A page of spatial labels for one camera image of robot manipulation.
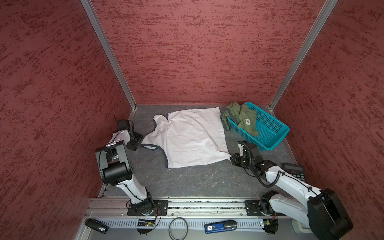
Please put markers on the right corner aluminium post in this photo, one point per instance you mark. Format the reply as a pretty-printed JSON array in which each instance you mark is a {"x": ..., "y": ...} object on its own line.
[{"x": 317, "y": 26}]

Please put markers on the aluminium rail frame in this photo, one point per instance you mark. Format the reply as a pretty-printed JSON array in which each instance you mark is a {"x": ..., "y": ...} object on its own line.
[{"x": 185, "y": 219}]

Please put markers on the right circuit board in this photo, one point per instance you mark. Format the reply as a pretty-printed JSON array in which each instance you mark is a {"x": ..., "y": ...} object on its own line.
[{"x": 271, "y": 226}]

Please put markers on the black box device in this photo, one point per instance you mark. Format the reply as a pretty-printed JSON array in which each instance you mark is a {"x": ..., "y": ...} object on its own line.
[{"x": 97, "y": 225}]

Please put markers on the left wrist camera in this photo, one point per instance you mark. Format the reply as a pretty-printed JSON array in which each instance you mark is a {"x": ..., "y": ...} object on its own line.
[{"x": 125, "y": 125}]

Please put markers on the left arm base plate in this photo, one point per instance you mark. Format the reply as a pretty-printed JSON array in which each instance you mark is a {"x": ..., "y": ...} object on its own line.
[{"x": 160, "y": 207}]

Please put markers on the blue black device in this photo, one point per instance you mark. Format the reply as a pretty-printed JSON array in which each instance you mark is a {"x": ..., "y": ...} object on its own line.
[{"x": 223, "y": 226}]

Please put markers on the left corner aluminium post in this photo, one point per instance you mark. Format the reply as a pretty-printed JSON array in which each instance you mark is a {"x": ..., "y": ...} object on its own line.
[{"x": 97, "y": 26}]

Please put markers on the black calculator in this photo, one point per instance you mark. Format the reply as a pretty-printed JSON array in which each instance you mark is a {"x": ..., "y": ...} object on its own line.
[{"x": 295, "y": 170}]

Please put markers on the white tank top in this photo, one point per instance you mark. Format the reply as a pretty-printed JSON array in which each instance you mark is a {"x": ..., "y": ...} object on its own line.
[{"x": 193, "y": 137}]

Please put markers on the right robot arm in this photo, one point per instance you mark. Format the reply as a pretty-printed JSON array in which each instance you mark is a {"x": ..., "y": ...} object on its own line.
[{"x": 320, "y": 210}]

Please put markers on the circuit board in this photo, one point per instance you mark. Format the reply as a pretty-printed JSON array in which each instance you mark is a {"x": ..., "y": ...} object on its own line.
[
  {"x": 145, "y": 226},
  {"x": 271, "y": 226}
]

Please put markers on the left circuit board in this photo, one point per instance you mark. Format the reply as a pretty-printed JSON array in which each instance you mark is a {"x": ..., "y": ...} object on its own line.
[{"x": 145, "y": 226}]

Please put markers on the green tank top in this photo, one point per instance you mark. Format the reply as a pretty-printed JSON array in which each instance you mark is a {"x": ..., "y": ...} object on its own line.
[{"x": 242, "y": 116}]

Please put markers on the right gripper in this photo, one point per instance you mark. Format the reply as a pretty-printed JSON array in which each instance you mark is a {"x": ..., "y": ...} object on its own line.
[{"x": 236, "y": 156}]

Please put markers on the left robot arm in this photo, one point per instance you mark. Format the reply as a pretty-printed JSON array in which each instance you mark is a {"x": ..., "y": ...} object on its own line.
[{"x": 117, "y": 170}]

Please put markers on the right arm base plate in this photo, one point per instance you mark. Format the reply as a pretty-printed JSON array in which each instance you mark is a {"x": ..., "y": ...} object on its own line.
[{"x": 253, "y": 209}]

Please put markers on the corner aluminium post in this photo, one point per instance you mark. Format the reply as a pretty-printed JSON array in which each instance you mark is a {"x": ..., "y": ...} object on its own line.
[
  {"x": 317, "y": 26},
  {"x": 97, "y": 26}
]

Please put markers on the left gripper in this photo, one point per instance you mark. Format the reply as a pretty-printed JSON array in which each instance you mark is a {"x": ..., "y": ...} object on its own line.
[{"x": 139, "y": 137}]

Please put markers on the teal plastic basket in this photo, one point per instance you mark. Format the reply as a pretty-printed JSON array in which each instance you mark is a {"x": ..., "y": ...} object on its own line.
[{"x": 271, "y": 130}]

